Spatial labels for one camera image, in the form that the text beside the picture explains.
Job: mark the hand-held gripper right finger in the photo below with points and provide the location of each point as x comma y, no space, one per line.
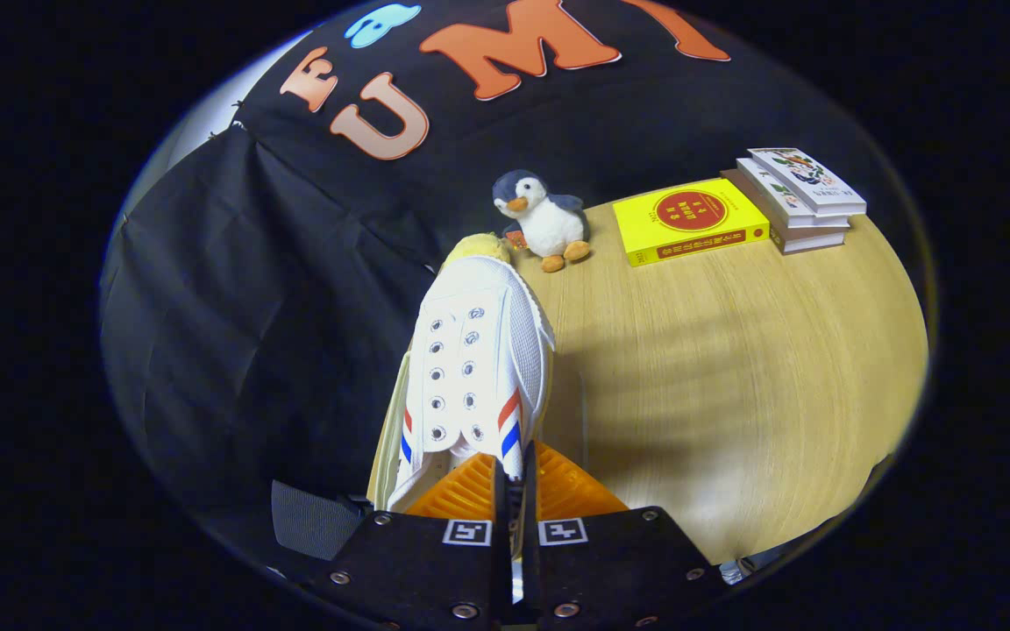
610,570

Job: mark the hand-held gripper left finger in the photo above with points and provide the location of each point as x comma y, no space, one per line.
426,570

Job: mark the beige fabric storage box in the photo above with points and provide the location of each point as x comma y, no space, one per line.
387,456

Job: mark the white canvas shoe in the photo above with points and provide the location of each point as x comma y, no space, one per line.
479,350

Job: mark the grey mesh panel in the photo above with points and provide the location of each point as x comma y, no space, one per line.
312,521

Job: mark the yellow bun toy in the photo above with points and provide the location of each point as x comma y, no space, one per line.
474,247

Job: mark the penguin plush toy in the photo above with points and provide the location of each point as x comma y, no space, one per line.
549,223

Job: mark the yellow book with red circle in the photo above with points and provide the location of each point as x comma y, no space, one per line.
689,215

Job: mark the brown cover paperback book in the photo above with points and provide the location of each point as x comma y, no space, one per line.
807,241

